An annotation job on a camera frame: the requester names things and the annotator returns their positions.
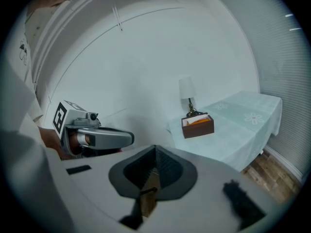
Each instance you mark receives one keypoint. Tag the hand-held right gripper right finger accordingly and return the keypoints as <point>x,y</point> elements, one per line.
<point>176,170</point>

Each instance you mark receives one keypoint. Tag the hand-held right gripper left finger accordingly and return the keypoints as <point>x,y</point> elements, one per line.
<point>130,172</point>

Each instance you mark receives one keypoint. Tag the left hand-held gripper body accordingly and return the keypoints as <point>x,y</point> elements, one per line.
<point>73,120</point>

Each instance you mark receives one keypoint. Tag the brown wooden tissue box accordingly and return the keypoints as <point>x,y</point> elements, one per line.
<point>198,128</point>

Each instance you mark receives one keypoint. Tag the white tissue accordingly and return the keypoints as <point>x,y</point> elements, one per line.
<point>197,118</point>

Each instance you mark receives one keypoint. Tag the person's left forearm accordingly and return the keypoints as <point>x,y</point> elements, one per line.
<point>49,139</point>

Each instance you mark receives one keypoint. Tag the orange tissue packet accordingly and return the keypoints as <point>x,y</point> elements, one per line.
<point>202,121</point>

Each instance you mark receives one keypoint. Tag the person's left hand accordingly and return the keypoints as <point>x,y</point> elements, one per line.
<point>83,139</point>

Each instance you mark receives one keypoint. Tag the light green floral tablecloth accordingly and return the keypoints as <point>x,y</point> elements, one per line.
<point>233,132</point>

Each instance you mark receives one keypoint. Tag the person's white printed shirt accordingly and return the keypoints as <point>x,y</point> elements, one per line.
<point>22,64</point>

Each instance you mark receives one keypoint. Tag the white shade table lamp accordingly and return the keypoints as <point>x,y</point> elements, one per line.
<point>187,87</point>

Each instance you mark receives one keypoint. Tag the grey window blind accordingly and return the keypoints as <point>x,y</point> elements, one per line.
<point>274,57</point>

